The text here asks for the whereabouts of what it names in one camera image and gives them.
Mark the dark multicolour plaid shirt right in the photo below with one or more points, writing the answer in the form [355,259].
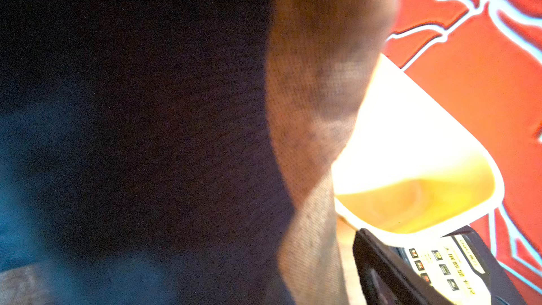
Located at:
[178,151]

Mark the yellow plastic tray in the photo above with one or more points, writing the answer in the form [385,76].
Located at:
[410,170]

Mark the black box with label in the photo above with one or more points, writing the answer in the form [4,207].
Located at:
[455,269]

